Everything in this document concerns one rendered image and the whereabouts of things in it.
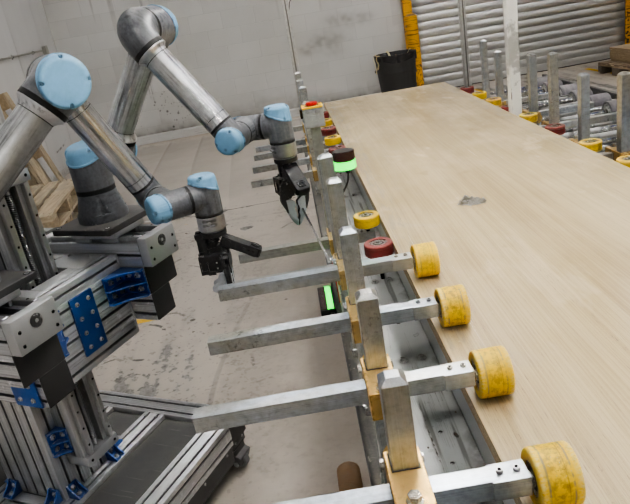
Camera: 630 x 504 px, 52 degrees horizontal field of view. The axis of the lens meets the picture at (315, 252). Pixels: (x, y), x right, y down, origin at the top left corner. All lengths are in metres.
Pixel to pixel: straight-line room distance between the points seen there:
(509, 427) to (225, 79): 8.63
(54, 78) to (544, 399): 1.16
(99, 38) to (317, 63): 2.98
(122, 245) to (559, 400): 1.32
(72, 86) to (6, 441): 1.22
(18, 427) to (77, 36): 7.85
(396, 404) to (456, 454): 0.64
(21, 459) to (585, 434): 1.75
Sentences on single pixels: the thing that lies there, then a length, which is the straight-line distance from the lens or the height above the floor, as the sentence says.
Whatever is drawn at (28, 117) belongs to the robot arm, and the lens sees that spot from 1.55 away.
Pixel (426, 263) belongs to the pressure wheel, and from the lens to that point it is 1.51.
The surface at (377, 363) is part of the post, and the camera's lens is 1.09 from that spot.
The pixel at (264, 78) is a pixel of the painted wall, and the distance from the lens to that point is 9.45.
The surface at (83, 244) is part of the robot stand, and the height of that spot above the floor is 0.98.
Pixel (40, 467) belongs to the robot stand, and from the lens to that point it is 2.28.
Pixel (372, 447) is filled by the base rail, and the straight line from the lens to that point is 1.37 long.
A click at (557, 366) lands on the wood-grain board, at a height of 0.90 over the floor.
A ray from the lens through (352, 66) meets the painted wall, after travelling 9.55.
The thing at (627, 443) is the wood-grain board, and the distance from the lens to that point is 1.06.
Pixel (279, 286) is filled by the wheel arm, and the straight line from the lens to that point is 1.52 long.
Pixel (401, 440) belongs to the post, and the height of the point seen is 1.02.
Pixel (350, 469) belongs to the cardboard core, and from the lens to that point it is 2.29.
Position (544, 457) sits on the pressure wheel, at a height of 0.98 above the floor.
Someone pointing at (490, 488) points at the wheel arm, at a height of 0.95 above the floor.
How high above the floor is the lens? 1.56
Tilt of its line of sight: 21 degrees down
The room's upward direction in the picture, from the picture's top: 10 degrees counter-clockwise
